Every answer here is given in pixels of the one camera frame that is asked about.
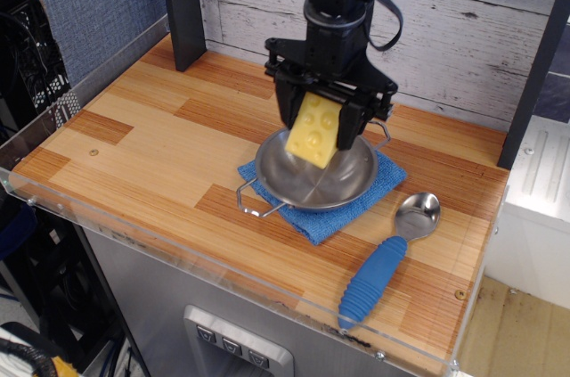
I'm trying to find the black braided cable sleeve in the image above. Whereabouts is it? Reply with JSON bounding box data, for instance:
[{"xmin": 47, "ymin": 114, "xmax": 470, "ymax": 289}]
[{"xmin": 0, "ymin": 336, "xmax": 57, "ymax": 377}]

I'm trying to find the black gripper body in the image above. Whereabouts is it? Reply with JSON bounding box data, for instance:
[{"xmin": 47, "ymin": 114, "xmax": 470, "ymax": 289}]
[{"xmin": 265, "ymin": 15, "xmax": 398, "ymax": 121}]

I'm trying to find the yellow toy cheese wedge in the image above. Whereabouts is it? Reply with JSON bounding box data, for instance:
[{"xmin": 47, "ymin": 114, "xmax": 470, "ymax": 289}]
[{"xmin": 285, "ymin": 92, "xmax": 342, "ymax": 169}]

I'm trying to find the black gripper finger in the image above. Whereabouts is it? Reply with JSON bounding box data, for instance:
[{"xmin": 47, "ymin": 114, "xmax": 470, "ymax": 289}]
[
  {"xmin": 337, "ymin": 101, "xmax": 374, "ymax": 151},
  {"xmin": 274, "ymin": 76, "xmax": 307, "ymax": 128}
]

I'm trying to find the steel pot with handles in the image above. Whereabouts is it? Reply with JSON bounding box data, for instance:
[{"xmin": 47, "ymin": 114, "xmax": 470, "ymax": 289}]
[{"xmin": 236, "ymin": 120, "xmax": 391, "ymax": 217}]

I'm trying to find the dark grey right post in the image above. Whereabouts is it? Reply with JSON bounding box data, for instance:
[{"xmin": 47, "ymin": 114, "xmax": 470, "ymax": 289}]
[{"xmin": 497, "ymin": 0, "xmax": 569, "ymax": 169}]

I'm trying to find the steel toy fridge cabinet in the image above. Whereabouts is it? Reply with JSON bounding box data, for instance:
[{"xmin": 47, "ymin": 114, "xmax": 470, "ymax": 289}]
[{"xmin": 85, "ymin": 230, "xmax": 459, "ymax": 376}]

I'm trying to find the silver dispenser button panel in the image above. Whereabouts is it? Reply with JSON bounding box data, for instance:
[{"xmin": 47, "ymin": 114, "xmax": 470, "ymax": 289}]
[{"xmin": 183, "ymin": 305, "xmax": 295, "ymax": 376}]

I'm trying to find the white appliance top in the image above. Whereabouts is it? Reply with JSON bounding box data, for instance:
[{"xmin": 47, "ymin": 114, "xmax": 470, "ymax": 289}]
[{"xmin": 484, "ymin": 116, "xmax": 569, "ymax": 308}]

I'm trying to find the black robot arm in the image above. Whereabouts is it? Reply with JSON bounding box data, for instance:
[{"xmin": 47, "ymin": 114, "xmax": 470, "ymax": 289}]
[{"xmin": 265, "ymin": 0, "xmax": 403, "ymax": 151}]

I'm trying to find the blue folded cloth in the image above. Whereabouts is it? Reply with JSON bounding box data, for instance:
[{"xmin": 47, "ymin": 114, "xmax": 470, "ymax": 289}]
[{"xmin": 237, "ymin": 149, "xmax": 408, "ymax": 246}]

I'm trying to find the steel spoon blue handle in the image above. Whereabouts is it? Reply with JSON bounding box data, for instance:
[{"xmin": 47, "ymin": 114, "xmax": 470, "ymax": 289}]
[{"xmin": 338, "ymin": 193, "xmax": 441, "ymax": 332}]

